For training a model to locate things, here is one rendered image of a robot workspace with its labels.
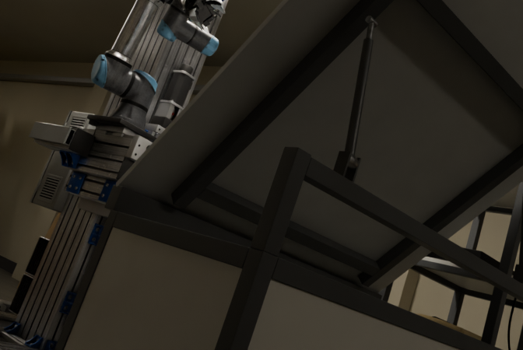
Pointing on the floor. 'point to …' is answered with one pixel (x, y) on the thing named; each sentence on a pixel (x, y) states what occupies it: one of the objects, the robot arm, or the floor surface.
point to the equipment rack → (433, 271)
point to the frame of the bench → (269, 264)
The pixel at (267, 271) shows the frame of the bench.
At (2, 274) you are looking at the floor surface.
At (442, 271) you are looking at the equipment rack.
